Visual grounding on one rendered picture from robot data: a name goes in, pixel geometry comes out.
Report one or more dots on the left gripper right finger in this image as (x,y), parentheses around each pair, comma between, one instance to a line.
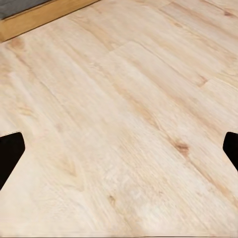
(230,147)

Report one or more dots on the door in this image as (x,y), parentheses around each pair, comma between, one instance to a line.
(19,16)

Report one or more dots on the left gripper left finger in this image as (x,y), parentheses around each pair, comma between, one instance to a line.
(11,149)

